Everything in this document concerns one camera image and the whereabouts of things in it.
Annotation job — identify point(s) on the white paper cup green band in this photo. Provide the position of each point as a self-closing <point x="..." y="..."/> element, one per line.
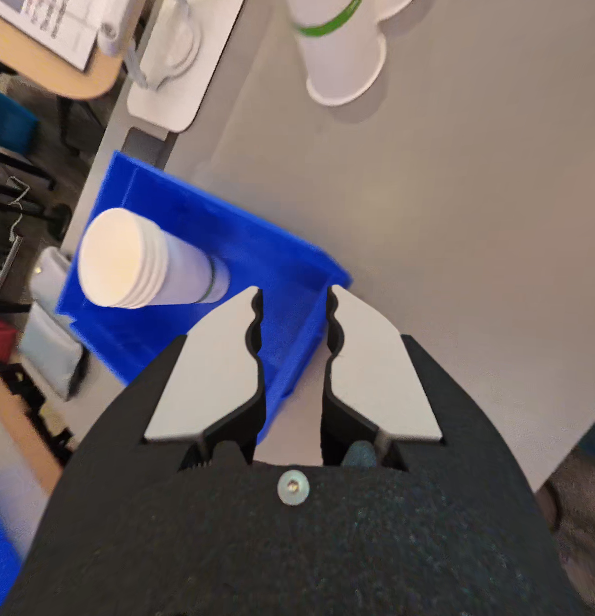
<point x="341" y="62"/>
<point x="394" y="7"/>

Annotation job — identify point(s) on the printed instruction sheet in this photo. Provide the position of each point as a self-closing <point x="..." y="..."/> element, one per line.
<point x="52" y="24"/>

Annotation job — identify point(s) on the red bag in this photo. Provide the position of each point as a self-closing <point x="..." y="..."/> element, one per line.
<point x="1" y="337"/>

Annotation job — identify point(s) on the stack of white paper cups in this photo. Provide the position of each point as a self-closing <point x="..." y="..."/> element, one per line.
<point x="114" y="255"/>

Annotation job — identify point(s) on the blue plastic bin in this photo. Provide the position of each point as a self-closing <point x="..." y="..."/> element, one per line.
<point x="1" y="553"/>
<point x="259" y="260"/>

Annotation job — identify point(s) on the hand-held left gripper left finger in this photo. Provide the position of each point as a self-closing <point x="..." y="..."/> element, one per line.
<point x="211" y="385"/>

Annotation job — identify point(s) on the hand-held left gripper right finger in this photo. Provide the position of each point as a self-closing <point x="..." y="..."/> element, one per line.
<point x="379" y="385"/>

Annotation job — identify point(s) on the white adjustable stand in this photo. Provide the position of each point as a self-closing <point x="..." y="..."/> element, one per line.
<point x="182" y="96"/>

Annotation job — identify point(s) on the blue storage box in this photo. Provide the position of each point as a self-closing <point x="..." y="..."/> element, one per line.
<point x="11" y="120"/>

